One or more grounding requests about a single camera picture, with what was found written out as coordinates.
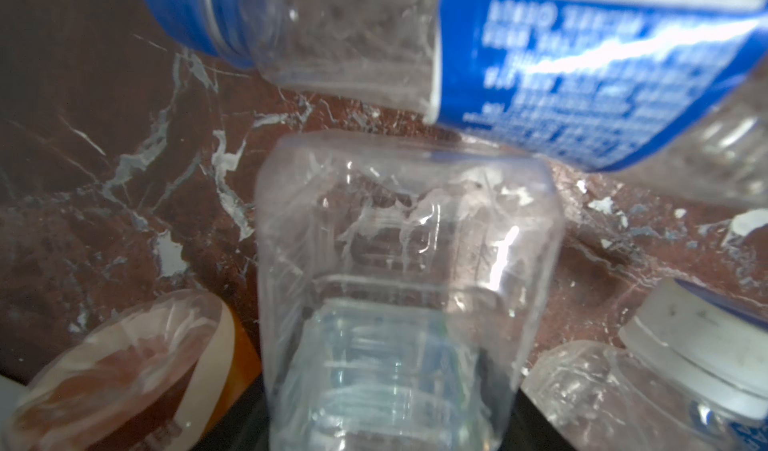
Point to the green white label clear bottle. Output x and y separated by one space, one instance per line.
401 285

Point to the brown label bottle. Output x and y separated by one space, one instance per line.
158 376

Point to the blue cap water bottle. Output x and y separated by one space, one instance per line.
668 94

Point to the clear bottle white cap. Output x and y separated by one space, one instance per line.
690 373

